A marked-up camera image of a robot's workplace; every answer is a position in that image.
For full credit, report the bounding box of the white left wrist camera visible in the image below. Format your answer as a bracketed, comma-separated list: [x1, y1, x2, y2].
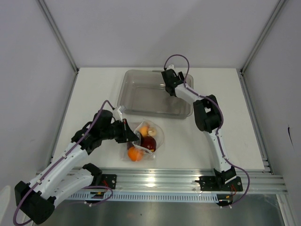
[113, 105, 125, 121]

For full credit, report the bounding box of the yellow pink peach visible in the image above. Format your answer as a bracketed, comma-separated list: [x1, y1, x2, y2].
[139, 126, 149, 137]

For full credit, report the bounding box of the clear grey plastic bin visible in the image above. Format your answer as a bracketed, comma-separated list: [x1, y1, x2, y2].
[118, 69, 193, 119]

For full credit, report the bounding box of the aluminium frame post right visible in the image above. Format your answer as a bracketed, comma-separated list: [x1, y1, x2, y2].
[240, 0, 289, 75]

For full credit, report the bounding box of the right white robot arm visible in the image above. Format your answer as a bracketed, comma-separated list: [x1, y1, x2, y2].
[161, 68, 237, 190]

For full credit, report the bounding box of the dark red apple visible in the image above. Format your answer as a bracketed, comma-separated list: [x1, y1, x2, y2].
[141, 136, 157, 152]

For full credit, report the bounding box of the white slotted cable duct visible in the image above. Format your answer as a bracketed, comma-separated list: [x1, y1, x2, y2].
[67, 191, 218, 203]

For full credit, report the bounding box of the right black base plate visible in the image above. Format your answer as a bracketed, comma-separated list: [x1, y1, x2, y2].
[195, 176, 243, 192]

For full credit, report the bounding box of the white garlic bulb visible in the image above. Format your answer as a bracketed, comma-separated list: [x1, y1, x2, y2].
[147, 127, 157, 137]

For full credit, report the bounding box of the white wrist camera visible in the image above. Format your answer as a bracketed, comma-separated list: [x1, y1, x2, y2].
[164, 65, 175, 71]
[113, 105, 125, 121]

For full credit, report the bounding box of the aluminium frame post left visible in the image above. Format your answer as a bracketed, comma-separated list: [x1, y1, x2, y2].
[36, 0, 79, 73]

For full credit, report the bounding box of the orange fruit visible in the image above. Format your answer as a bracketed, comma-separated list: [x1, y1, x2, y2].
[127, 146, 144, 161]

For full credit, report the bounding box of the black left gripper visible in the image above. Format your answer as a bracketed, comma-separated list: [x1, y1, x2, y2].
[101, 118, 139, 143]

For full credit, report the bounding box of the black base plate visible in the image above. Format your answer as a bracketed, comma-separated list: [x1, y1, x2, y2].
[93, 174, 117, 189]
[195, 176, 243, 192]

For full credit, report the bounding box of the aluminium frame post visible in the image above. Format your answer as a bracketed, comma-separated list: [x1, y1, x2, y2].
[36, 0, 79, 73]
[240, 0, 289, 75]

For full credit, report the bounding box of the clear zip top bag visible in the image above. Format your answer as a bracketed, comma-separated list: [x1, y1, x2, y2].
[120, 119, 165, 162]

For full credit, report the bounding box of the aluminium mounting rail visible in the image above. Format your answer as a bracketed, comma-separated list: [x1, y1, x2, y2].
[102, 168, 288, 194]

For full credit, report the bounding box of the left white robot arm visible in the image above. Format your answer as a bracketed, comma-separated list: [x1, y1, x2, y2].
[15, 110, 140, 225]

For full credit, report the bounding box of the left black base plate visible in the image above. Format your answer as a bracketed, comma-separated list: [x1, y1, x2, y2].
[93, 174, 117, 189]

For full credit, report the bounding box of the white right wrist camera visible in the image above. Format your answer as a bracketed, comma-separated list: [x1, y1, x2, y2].
[164, 65, 175, 71]

